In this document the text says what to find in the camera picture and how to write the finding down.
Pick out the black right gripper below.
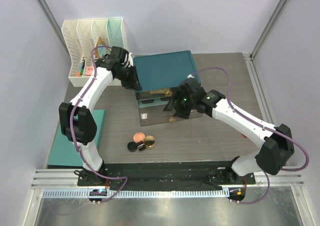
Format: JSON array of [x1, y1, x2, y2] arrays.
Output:
[[163, 88, 195, 120]]

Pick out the clear acrylic drawer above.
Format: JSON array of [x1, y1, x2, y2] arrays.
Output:
[[136, 96, 204, 126], [135, 85, 179, 101]]

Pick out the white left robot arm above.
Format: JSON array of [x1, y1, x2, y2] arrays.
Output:
[[58, 46, 142, 186]]

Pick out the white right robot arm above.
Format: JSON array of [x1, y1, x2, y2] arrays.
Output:
[[164, 78, 295, 184]]

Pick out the teal drawer cabinet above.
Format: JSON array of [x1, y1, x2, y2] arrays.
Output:
[[133, 50, 197, 92]]

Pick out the gold round compact jar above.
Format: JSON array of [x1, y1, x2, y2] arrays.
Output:
[[144, 136, 155, 149]]

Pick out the triangular gold teal card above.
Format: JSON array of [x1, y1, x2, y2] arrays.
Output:
[[94, 36, 111, 58]]

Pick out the pink eraser block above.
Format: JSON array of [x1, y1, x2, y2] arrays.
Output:
[[84, 66, 95, 76]]

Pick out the small black jar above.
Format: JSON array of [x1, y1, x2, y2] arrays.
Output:
[[136, 141, 146, 151]]

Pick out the orange green markers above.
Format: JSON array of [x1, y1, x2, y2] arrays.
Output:
[[75, 58, 86, 77]]

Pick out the black round lid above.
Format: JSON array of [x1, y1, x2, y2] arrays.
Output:
[[127, 141, 138, 153]]

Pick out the white perforated file organizer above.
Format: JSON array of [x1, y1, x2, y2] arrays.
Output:
[[61, 17, 130, 87]]

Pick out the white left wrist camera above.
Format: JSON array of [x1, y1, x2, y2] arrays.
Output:
[[124, 52, 134, 67]]

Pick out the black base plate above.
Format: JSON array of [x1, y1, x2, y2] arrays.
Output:
[[76, 162, 256, 187]]

